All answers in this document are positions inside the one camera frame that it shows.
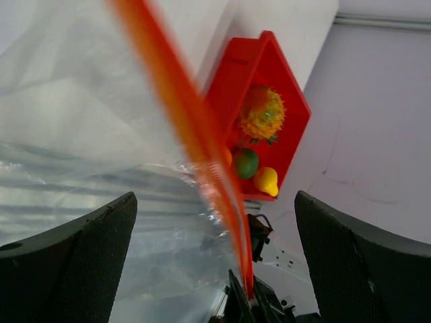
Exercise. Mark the yellow toy lemon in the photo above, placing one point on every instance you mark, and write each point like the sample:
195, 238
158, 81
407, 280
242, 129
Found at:
265, 180

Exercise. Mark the red plastic tray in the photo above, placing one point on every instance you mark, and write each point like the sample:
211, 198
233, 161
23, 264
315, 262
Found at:
258, 61

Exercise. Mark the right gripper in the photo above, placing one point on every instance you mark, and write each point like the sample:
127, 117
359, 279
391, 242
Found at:
266, 308

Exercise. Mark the toy pineapple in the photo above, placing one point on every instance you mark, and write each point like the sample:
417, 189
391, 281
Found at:
262, 114

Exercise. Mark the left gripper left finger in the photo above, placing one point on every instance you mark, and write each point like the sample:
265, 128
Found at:
69, 273

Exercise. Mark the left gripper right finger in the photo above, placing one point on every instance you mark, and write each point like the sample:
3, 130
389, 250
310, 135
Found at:
360, 272

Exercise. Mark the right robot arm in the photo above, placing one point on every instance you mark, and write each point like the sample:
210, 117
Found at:
268, 251

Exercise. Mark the toy orange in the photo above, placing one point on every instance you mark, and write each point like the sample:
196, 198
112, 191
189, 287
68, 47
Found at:
228, 155

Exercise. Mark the clear zip top bag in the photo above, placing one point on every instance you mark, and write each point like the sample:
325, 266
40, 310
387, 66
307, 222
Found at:
96, 102

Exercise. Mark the green toy lime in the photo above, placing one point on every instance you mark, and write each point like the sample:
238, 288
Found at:
245, 162

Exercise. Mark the right aluminium corner post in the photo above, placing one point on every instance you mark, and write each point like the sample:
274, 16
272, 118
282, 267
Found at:
383, 22

